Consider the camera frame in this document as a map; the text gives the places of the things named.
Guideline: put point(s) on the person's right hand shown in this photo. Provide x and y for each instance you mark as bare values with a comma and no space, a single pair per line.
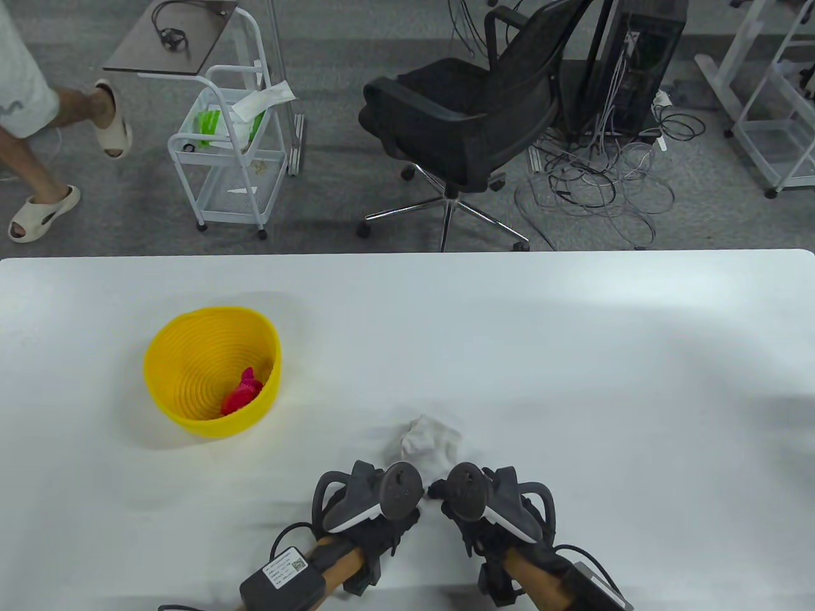
484,541

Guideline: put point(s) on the person's left hand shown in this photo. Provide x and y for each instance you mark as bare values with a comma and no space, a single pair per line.
382,538

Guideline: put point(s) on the person's left forearm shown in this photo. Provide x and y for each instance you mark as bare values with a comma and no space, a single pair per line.
340,563

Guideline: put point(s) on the person's right forearm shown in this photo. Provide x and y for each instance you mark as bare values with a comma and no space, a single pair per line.
538,582

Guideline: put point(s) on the grey white left hand controller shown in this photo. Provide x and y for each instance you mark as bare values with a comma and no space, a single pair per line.
398,490

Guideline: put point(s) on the grey white hand controller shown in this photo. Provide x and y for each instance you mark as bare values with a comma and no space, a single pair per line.
468,493
398,490

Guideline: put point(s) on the grey white right hand controller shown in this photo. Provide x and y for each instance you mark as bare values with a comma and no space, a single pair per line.
468,493

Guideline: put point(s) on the black labelled wrist box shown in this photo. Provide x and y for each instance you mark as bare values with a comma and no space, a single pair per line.
283,579

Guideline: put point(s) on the black plain wrist box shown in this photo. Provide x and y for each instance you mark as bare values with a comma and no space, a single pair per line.
598,589

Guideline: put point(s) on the yellow ribbed basket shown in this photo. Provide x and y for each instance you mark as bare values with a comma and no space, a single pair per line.
184,369

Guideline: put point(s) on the black office chair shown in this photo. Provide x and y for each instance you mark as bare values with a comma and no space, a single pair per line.
446,121

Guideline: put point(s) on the green white packet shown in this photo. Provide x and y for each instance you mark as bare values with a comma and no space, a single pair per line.
207,124

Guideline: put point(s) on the white power strip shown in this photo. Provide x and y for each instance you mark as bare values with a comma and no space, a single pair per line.
662,98

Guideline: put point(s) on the black computer tower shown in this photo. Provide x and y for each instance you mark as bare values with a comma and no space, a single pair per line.
643,63

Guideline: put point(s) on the dark top side table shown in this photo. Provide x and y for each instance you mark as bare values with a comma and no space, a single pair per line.
143,54

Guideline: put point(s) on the grey metal stand post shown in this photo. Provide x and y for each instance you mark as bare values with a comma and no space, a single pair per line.
296,143

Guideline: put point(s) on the white desk leg frame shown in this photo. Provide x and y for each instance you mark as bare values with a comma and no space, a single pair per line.
722,79

